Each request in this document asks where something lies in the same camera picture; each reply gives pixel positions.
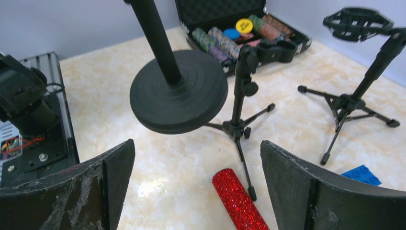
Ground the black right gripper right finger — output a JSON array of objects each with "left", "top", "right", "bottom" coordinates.
[{"left": 260, "top": 140, "right": 406, "bottom": 230}]

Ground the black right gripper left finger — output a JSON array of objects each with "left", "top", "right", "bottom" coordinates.
[{"left": 0, "top": 139, "right": 135, "bottom": 230}]

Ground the black round-base mic stand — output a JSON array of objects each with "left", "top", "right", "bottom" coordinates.
[{"left": 127, "top": 0, "right": 228, "bottom": 135}]

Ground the black tripod stand with clip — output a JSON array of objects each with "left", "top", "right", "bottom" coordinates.
[{"left": 205, "top": 39, "right": 297, "bottom": 201}]

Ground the black tripod stand with shockmount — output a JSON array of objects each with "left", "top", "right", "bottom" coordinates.
[{"left": 297, "top": 7, "right": 406, "bottom": 165}]

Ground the toy brick car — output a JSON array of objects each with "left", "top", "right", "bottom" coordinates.
[{"left": 341, "top": 165, "right": 382, "bottom": 186}]

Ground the red glitter microphone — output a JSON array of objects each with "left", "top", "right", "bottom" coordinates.
[{"left": 212, "top": 168, "right": 270, "bottom": 230}]

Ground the red card deck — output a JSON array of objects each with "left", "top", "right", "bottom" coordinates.
[{"left": 237, "top": 39, "right": 261, "bottom": 49}]

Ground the blue poker chip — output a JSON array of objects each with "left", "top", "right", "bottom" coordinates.
[{"left": 223, "top": 28, "right": 240, "bottom": 40}]

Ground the yellow big blind chip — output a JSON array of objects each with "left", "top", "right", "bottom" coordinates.
[{"left": 235, "top": 18, "right": 253, "bottom": 34}]

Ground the black poker chip case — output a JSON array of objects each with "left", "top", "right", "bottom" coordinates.
[{"left": 175, "top": 0, "right": 312, "bottom": 76}]

